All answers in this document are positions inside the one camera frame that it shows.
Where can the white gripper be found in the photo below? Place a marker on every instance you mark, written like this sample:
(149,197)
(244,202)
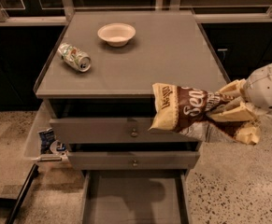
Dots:
(266,89)

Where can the brown chip bag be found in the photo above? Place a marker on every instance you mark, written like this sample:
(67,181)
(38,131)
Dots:
(185,110)

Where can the grey drawer cabinet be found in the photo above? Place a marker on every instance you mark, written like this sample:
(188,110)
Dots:
(168,47)

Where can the middle grey drawer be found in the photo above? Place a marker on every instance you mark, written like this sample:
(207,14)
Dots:
(145,160)

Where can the grey drawer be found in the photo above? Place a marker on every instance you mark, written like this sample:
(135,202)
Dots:
(145,160)
(113,130)
(135,197)

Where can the bottom grey drawer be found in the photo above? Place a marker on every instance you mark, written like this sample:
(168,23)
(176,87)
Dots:
(135,197)

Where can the top grey drawer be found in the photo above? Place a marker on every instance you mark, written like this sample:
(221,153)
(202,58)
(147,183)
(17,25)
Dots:
(113,130)

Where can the white paper bowl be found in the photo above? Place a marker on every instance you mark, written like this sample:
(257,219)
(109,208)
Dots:
(116,34)

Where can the green soda can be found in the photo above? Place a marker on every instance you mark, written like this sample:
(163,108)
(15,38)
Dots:
(74,57)

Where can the blue snack package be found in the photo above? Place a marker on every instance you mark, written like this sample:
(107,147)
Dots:
(47,137)

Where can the clear plastic bin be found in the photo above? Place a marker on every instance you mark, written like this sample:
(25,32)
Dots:
(32,147)

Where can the black floor rail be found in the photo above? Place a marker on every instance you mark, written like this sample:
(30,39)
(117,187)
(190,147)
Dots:
(24,190)

